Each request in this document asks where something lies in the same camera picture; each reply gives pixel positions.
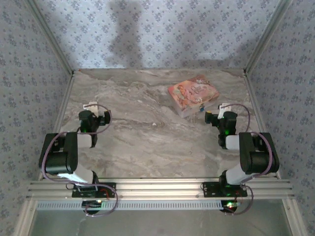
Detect pink snack packet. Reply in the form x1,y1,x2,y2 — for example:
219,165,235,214
167,75,220,118

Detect left controller board with LED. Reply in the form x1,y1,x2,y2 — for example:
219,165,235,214
82,200,109,212

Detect controller board with led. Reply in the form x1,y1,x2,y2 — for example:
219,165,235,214
82,200,109,212
220,200,241,213

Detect right controller board with LED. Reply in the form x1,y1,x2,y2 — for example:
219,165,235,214
220,200,241,213

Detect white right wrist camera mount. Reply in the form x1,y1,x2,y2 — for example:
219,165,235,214
218,103,232,118

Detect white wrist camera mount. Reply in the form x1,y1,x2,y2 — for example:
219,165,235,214
83,101,103,118
218,103,232,118

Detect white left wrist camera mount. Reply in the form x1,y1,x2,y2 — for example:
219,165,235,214
83,101,103,118

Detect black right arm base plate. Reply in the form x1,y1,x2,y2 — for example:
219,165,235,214
201,182,248,198

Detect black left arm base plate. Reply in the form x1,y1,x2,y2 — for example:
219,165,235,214
72,182,117,199

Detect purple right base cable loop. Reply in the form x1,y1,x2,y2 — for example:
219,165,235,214
225,185,254,216

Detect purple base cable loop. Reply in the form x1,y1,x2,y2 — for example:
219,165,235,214
83,183,119,217
225,185,254,216

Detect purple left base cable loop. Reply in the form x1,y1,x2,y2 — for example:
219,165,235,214
83,183,119,217

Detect aluminium mounting rail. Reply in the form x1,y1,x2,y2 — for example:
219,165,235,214
27,178,295,200

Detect aluminium frame post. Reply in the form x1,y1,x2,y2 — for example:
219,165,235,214
282,198,309,236
24,0,76,77
16,199,38,236
245,0,295,76

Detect white slotted cable duct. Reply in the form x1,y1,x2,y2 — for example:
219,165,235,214
36,200,243,211

